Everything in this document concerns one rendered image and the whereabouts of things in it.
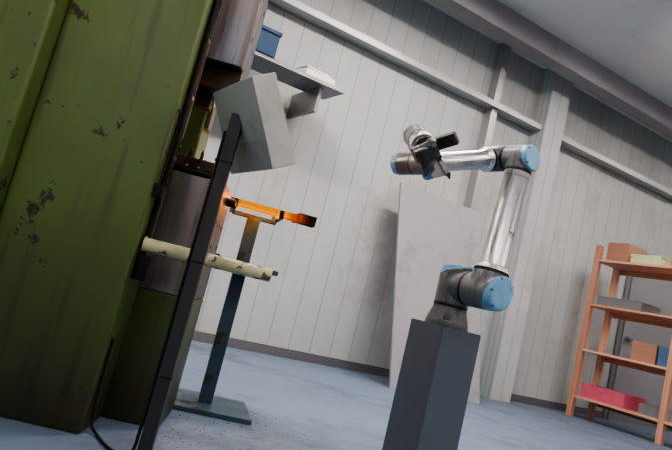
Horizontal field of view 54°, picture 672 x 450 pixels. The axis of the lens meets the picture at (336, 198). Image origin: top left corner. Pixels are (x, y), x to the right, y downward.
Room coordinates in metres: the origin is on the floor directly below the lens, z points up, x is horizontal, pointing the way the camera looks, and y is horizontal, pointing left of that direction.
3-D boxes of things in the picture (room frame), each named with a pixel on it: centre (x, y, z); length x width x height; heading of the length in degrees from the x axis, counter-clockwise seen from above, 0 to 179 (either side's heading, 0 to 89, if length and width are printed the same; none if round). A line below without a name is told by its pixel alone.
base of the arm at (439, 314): (2.91, -0.61, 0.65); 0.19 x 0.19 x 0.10
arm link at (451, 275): (2.90, -0.61, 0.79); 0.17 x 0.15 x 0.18; 36
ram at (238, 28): (2.60, 0.69, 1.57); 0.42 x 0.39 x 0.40; 94
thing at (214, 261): (2.23, 0.37, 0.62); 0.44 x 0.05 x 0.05; 94
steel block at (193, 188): (2.61, 0.71, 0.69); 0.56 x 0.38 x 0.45; 94
